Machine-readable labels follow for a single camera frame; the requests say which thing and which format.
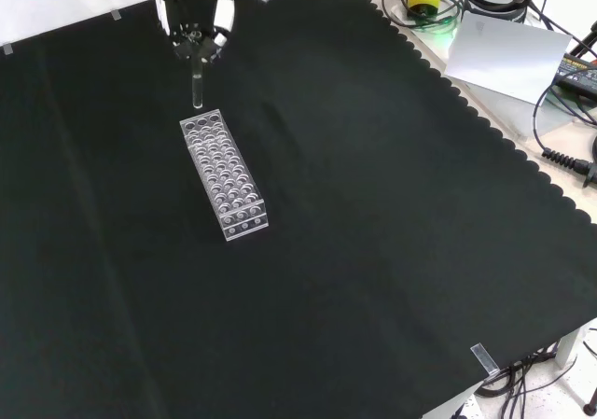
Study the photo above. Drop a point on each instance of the clear glass test tube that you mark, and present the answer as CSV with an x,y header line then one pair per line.
x,y
198,87

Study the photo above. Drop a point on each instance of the clear plastic test tube rack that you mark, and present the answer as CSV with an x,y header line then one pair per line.
x,y
224,176

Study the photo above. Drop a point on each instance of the clear cloth clip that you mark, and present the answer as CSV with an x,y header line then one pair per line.
x,y
485,359
7,48
115,15

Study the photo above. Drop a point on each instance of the black bench cloth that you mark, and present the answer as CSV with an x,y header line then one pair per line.
x,y
326,251

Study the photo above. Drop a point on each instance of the pale board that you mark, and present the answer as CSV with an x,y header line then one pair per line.
x,y
508,57

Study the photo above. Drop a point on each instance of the black power adapter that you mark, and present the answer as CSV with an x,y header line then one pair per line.
x,y
578,74

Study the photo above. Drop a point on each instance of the black tripod leg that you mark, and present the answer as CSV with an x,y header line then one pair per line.
x,y
588,391

